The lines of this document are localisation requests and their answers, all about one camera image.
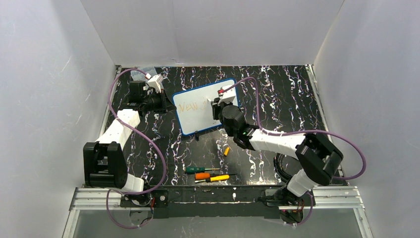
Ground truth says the clear plastic compartment box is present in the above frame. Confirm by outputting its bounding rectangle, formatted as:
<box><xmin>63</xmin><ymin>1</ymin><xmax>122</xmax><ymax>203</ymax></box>
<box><xmin>130</xmin><ymin>66</ymin><xmax>158</xmax><ymax>83</ymax></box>

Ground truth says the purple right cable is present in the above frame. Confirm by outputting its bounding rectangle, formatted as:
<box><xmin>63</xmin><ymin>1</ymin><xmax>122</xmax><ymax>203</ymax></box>
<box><xmin>217</xmin><ymin>76</ymin><xmax>367</xmax><ymax>226</ymax></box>

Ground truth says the yellow marker cap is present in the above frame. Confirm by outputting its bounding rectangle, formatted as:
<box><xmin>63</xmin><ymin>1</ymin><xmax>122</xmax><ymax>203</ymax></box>
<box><xmin>223</xmin><ymin>147</ymin><xmax>230</xmax><ymax>156</ymax></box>

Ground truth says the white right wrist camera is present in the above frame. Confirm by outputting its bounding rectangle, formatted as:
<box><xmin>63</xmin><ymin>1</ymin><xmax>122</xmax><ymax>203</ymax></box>
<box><xmin>217</xmin><ymin>85</ymin><xmax>236</xmax><ymax>106</ymax></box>

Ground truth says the green handled screwdriver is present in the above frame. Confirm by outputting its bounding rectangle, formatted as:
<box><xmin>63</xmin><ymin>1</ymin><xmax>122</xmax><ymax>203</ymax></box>
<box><xmin>184</xmin><ymin>167</ymin><xmax>219</xmax><ymax>175</ymax></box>

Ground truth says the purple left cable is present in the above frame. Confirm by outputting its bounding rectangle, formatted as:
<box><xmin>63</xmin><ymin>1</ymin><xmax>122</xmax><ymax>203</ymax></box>
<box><xmin>105</xmin><ymin>68</ymin><xmax>168</xmax><ymax>230</ymax></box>

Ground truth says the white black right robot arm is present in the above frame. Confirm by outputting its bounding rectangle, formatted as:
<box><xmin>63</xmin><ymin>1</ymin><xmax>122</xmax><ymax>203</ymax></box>
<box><xmin>210</xmin><ymin>98</ymin><xmax>343</xmax><ymax>198</ymax></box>

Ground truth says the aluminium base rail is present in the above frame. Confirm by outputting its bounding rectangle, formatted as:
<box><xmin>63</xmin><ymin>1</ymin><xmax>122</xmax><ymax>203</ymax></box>
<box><xmin>70</xmin><ymin>185</ymin><xmax>365</xmax><ymax>210</ymax></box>

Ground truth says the orange handled screwdriver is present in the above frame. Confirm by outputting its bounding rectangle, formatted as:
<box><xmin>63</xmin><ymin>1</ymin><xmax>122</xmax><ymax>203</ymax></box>
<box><xmin>195</xmin><ymin>173</ymin><xmax>236</xmax><ymax>180</ymax></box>

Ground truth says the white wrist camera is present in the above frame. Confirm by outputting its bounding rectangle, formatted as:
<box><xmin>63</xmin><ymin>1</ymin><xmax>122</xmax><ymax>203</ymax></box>
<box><xmin>217</xmin><ymin>85</ymin><xmax>236</xmax><ymax>106</ymax></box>
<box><xmin>145</xmin><ymin>73</ymin><xmax>163</xmax><ymax>93</ymax></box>

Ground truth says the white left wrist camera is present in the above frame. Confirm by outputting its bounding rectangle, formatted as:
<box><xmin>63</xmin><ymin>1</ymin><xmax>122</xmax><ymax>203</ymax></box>
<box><xmin>145</xmin><ymin>73</ymin><xmax>163</xmax><ymax>93</ymax></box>

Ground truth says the black coiled cable bundle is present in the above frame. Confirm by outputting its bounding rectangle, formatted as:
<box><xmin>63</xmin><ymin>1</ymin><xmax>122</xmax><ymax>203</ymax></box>
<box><xmin>273</xmin><ymin>152</ymin><xmax>301</xmax><ymax>184</ymax></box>

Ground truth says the purple cable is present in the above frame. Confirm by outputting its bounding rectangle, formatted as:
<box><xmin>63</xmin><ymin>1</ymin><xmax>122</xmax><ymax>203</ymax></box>
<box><xmin>217</xmin><ymin>76</ymin><xmax>367</xmax><ymax>226</ymax></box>
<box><xmin>105</xmin><ymin>68</ymin><xmax>168</xmax><ymax>230</ymax></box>

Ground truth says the blue framed whiteboard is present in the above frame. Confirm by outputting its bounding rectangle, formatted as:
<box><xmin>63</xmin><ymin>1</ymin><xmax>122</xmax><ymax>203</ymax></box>
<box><xmin>172</xmin><ymin>78</ymin><xmax>236</xmax><ymax>135</ymax></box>

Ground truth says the yellow handled screwdriver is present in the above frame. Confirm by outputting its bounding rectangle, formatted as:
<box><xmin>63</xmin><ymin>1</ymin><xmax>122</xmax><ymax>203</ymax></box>
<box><xmin>195</xmin><ymin>175</ymin><xmax>230</xmax><ymax>183</ymax></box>

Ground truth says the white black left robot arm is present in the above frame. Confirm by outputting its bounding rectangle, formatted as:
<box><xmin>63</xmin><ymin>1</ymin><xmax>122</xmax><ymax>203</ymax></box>
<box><xmin>83</xmin><ymin>75</ymin><xmax>176</xmax><ymax>192</ymax></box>

